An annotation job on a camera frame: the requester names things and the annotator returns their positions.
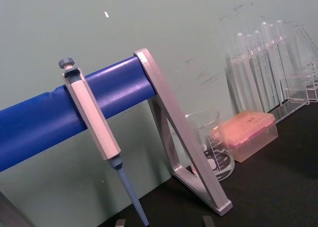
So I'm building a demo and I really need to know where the black table cloth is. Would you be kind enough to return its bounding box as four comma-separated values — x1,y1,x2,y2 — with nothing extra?
98,97,318,227

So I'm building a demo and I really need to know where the clear glass beaker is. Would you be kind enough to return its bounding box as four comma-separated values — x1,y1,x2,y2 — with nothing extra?
185,108,236,182

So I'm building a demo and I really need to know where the orange pipette tip box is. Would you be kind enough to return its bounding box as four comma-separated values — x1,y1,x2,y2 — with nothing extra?
210,110,279,163

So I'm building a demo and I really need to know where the white and blue pipette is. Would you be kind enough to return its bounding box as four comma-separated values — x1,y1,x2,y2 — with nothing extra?
58,57,150,227

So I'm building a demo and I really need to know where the pipette stand with blue bar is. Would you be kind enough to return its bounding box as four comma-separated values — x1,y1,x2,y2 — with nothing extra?
0,47,234,227

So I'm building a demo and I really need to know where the clear acrylic test tube rack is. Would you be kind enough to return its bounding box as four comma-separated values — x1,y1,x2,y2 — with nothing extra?
225,22,318,125

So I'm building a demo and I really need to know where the clear test tube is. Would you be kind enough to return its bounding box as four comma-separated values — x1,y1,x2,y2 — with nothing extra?
235,32,251,108
275,20,293,101
252,30,270,111
267,24,284,106
245,34,261,111
260,21,276,108

